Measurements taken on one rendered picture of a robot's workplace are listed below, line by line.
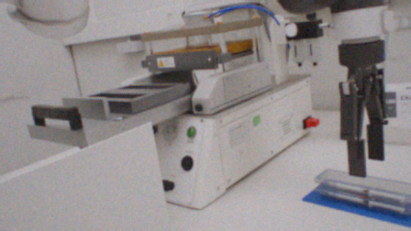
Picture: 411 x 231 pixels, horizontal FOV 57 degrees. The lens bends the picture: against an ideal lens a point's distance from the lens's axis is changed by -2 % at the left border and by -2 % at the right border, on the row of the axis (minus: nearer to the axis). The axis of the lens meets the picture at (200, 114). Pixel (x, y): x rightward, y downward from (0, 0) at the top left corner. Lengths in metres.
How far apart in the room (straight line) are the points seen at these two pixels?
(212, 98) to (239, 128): 0.11
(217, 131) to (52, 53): 1.71
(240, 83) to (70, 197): 0.68
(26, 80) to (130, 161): 2.06
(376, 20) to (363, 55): 0.06
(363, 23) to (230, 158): 0.39
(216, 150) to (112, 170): 0.56
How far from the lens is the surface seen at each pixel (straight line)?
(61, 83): 2.41
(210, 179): 0.80
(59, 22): 0.61
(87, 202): 0.25
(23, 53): 2.31
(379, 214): 0.75
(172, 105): 0.78
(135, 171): 0.27
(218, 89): 0.81
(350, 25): 0.66
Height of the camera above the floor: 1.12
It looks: 13 degrees down
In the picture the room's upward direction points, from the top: 8 degrees counter-clockwise
